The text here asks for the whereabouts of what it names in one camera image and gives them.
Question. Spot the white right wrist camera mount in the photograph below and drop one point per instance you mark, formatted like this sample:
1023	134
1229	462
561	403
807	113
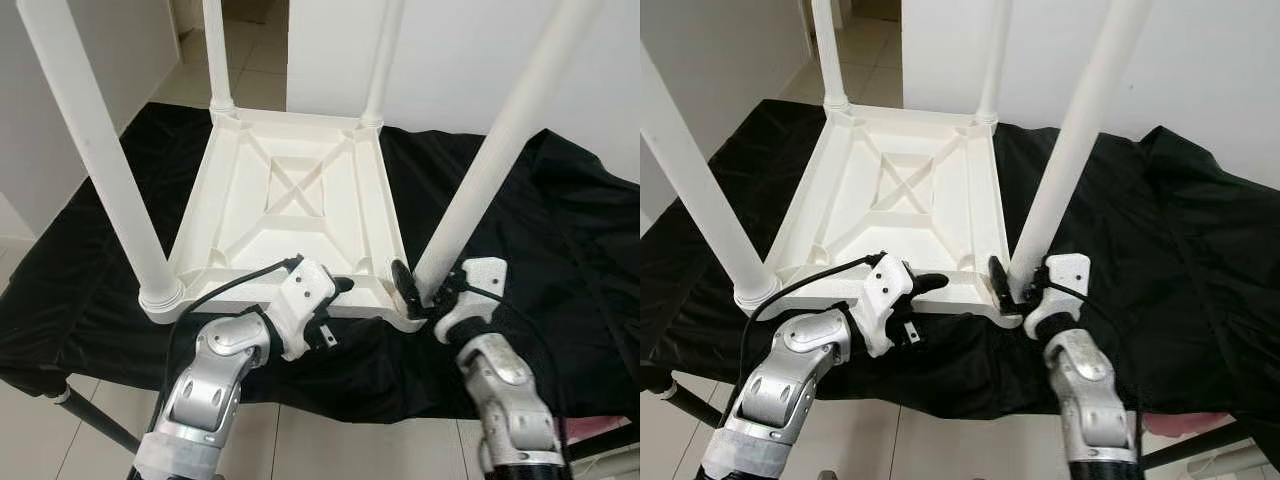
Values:
1070	270
485	275

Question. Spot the white door frame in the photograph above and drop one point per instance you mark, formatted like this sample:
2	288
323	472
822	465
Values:
188	12

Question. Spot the pink plastic stool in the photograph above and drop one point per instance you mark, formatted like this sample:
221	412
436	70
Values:
1185	422
598	427

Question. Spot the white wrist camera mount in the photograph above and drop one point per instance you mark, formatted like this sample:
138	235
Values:
1070	270
305	290
885	290
485	275

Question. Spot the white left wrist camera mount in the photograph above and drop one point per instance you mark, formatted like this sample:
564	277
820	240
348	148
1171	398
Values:
305	290
885	290

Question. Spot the white plastic table leg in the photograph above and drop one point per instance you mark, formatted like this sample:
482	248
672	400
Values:
217	50
995	50
508	130
385	50
100	150
1080	130
698	190
828	50

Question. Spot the white plastic table top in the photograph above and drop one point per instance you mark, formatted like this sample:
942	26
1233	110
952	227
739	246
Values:
230	200
840	200

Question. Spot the black metal table frame leg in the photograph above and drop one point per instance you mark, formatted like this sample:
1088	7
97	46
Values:
692	408
608	445
95	420
1200	447

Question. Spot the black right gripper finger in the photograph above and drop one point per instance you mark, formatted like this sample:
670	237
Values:
1000	278
405	285

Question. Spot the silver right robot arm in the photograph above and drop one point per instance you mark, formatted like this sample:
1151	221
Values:
500	380
1085	380

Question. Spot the black cloth table cover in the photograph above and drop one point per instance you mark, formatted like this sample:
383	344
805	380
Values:
580	230
1200	230

